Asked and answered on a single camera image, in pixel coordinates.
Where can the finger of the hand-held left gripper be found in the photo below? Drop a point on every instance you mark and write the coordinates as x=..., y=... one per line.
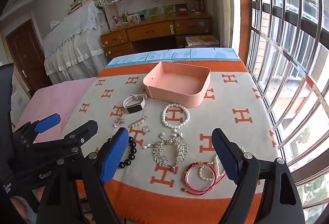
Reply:
x=82, y=132
x=47, y=122

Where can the white smartwatch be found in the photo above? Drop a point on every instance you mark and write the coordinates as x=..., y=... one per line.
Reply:
x=134, y=108

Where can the long small-pearl strand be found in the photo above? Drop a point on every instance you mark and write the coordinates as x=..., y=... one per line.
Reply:
x=217, y=162

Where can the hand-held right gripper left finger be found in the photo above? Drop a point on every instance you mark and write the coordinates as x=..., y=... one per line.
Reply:
x=114, y=155

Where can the white plastic bag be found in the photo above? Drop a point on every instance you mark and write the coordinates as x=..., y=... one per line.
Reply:
x=54, y=24

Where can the white drawer lock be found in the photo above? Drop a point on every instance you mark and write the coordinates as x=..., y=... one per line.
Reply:
x=171, y=29

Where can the stack of magazines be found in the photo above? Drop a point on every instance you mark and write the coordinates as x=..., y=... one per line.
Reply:
x=200, y=40

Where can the red tissue box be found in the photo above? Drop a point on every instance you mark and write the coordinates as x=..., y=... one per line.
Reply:
x=182, y=10

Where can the pile of papers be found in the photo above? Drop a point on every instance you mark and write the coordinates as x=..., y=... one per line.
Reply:
x=81, y=1

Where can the pink plastic tray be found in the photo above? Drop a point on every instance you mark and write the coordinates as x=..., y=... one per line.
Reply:
x=180, y=77

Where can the brown wooden door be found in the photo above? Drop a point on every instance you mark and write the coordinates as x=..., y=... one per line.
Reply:
x=25, y=54

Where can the white mug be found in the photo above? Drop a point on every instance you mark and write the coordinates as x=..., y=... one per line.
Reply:
x=135, y=18

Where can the window with metal bars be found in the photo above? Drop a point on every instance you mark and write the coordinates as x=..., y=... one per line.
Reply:
x=290, y=33

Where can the pink sheet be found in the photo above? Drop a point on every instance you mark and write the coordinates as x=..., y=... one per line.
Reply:
x=51, y=100

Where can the flower brooch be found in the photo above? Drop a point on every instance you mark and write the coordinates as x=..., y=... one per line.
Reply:
x=118, y=121

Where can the white lace cloth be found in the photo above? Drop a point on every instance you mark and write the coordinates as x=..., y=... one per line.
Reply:
x=77, y=41

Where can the orange and grey blanket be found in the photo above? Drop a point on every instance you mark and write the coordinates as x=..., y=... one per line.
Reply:
x=231, y=100

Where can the rhinestone bar pin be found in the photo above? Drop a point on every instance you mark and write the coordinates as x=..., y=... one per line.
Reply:
x=137, y=122

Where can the row of picture cards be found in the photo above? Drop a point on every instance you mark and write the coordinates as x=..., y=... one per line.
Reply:
x=154, y=11

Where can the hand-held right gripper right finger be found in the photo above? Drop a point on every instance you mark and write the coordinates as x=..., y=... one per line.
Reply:
x=226, y=155

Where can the wooden desk with drawers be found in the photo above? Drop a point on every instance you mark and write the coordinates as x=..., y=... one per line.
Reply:
x=151, y=31

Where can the rhinestone leaf hair comb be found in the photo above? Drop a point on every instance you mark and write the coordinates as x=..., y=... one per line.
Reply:
x=160, y=152

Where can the blue tree-print sheet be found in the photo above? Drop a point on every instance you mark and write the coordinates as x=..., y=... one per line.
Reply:
x=180, y=55

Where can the pearl drop earring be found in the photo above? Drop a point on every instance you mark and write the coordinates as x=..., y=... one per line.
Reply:
x=147, y=146
x=176, y=132

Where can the pen holder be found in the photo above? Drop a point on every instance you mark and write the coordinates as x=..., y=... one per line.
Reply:
x=124, y=18

